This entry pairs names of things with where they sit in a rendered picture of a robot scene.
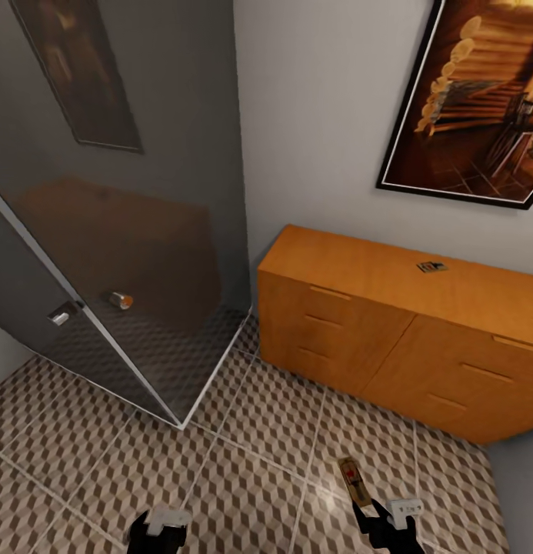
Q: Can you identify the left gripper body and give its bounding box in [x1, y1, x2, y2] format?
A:
[127, 522, 181, 554]

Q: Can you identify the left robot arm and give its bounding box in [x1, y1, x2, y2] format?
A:
[127, 507, 192, 554]

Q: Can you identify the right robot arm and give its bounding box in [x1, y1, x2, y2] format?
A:
[352, 497, 425, 554]

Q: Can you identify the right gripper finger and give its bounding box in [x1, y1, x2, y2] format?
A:
[352, 500, 370, 534]
[371, 499, 391, 517]

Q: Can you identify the mousetrap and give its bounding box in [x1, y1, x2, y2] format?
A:
[337, 456, 373, 509]
[418, 261, 448, 273]

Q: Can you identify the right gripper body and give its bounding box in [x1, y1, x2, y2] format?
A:
[368, 516, 421, 554]

